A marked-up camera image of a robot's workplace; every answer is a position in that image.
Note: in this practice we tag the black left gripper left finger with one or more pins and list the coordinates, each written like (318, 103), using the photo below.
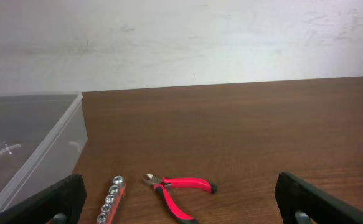
(62, 202)

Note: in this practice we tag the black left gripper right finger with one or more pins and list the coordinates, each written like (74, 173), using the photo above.
(300, 202)

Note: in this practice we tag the clear plastic container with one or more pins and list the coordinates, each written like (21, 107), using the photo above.
(42, 136)

